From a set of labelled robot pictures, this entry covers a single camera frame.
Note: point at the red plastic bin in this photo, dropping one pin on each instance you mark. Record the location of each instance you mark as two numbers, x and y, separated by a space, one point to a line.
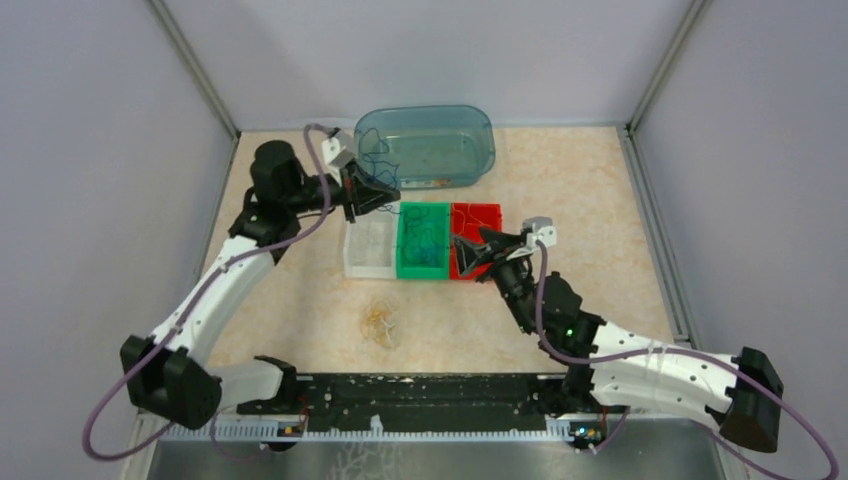
466 219

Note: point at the aluminium frame rail left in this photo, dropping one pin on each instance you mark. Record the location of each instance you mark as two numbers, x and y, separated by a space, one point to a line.
192 65

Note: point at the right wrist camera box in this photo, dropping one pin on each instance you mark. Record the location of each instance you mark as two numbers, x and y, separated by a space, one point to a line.
538 229

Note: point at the aluminium frame rail right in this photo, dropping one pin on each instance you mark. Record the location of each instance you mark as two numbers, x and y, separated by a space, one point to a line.
676 301

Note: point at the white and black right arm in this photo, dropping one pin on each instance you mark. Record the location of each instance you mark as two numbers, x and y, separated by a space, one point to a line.
735 396

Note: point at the white plastic bin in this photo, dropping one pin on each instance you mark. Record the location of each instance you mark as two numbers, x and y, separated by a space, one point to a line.
369 250

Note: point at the green plastic bin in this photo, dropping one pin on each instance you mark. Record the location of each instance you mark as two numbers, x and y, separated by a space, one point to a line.
423 249

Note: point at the teal transparent plastic tub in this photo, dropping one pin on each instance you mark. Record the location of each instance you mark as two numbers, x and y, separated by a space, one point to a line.
426 147

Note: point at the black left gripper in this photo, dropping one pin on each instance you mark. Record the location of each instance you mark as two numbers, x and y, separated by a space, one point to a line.
365 196

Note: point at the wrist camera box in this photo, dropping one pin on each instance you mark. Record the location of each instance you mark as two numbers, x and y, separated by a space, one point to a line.
538 229
337 150

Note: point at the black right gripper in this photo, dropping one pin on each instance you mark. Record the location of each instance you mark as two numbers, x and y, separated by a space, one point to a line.
502 240

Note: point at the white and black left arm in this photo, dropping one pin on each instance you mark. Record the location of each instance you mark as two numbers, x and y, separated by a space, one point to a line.
212 305

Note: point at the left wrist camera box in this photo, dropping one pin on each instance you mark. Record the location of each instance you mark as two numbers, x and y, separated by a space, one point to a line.
337 150

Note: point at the aluminium frame rail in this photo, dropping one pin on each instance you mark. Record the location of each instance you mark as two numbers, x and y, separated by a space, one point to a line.
676 301
192 65

